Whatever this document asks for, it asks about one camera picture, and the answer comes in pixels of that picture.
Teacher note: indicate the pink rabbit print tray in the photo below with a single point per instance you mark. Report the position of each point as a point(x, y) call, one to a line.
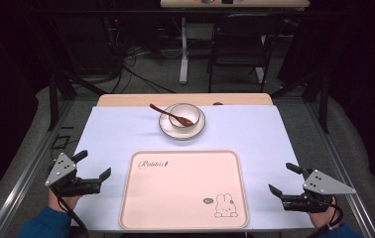
point(182, 195)

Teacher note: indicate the white ceramic bowl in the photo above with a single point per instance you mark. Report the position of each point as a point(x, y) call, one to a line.
point(185, 111)

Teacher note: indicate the wooden desk with white legs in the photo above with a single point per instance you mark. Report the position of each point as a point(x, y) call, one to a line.
point(184, 49)

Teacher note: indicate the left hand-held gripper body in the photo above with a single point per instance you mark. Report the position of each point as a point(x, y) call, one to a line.
point(63, 172)

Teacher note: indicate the pale blue table mat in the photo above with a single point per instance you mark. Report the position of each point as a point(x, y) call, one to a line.
point(261, 139)

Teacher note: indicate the white ceramic plate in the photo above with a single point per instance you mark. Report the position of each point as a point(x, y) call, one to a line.
point(179, 133)

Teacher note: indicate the brown wooden spoon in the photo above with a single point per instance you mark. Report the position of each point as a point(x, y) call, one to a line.
point(175, 116)

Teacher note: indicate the person's left hand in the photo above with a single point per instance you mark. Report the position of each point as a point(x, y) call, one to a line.
point(62, 201)

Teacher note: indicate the black folding chair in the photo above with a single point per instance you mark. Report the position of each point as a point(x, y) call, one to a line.
point(241, 49)

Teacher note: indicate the person's right hand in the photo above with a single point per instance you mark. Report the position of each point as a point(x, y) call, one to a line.
point(322, 216)

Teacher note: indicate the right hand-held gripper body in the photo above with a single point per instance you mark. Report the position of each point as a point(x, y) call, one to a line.
point(321, 185)

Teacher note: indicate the black metal stand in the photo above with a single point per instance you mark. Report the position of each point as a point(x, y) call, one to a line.
point(56, 95)
point(322, 99)

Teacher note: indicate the aluminium rail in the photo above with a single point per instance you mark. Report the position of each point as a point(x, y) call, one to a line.
point(344, 172)
point(23, 178)

